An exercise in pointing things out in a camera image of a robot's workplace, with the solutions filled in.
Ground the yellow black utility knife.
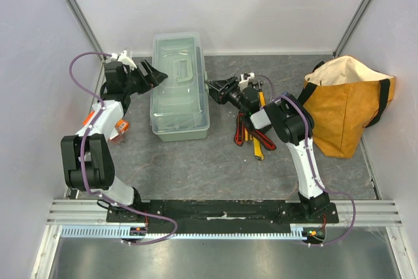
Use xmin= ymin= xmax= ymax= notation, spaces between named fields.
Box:
xmin=253 ymin=137 xmax=265 ymax=161
xmin=245 ymin=129 xmax=253 ymax=144

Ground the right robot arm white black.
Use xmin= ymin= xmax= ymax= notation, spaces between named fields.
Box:
xmin=206 ymin=74 xmax=336 ymax=223

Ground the aluminium rail frame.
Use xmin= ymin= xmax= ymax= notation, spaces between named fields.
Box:
xmin=31 ymin=199 xmax=417 ymax=278

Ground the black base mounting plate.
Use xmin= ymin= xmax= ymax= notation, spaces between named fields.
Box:
xmin=106 ymin=199 xmax=339 ymax=231

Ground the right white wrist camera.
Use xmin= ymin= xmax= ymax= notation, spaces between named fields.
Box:
xmin=238 ymin=73 xmax=255 ymax=90

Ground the blue grey cable duct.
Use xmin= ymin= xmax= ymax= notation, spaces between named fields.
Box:
xmin=61 ymin=225 xmax=307 ymax=240

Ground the orange screw box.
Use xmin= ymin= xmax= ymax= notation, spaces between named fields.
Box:
xmin=109 ymin=119 xmax=129 ymax=143

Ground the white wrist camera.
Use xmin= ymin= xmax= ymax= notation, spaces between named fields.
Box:
xmin=238 ymin=73 xmax=255 ymax=90
xmin=110 ymin=49 xmax=137 ymax=70

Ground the hammer black handle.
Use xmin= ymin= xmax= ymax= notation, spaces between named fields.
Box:
xmin=255 ymin=80 xmax=263 ymax=92

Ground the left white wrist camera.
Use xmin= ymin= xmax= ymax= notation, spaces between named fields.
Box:
xmin=110 ymin=49 xmax=137 ymax=70

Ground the green translucent tool box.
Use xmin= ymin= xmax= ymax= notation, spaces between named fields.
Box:
xmin=150 ymin=32 xmax=210 ymax=142

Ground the yellow handle screwdriver upper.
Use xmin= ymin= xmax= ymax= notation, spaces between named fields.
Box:
xmin=259 ymin=91 xmax=266 ymax=108

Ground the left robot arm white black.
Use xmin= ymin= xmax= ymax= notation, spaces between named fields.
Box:
xmin=60 ymin=59 xmax=168 ymax=222

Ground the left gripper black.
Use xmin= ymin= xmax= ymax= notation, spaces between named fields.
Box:
xmin=125 ymin=61 xmax=170 ymax=97

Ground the mustard canvas tote bag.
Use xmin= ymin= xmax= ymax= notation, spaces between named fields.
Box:
xmin=298 ymin=56 xmax=396 ymax=159

